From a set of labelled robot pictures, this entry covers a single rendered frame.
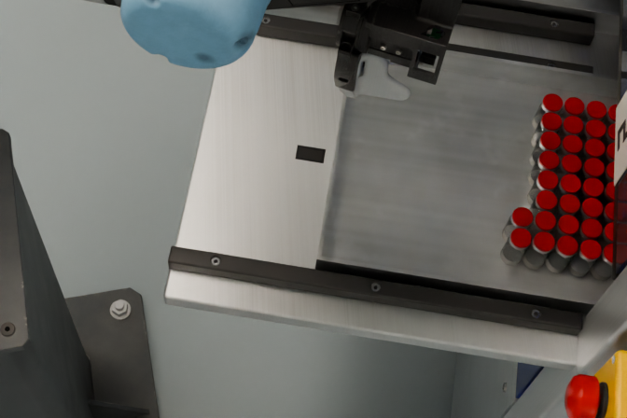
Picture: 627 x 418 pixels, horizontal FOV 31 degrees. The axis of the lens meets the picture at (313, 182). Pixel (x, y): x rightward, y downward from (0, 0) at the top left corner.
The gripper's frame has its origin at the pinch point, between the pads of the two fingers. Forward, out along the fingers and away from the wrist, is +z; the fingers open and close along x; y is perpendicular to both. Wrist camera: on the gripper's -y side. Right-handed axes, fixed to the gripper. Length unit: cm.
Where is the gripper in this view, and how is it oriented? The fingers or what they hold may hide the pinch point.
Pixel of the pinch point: (348, 80)
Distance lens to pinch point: 94.6
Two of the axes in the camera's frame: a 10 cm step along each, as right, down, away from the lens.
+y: 9.5, 3.0, -0.8
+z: -0.6, 4.5, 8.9
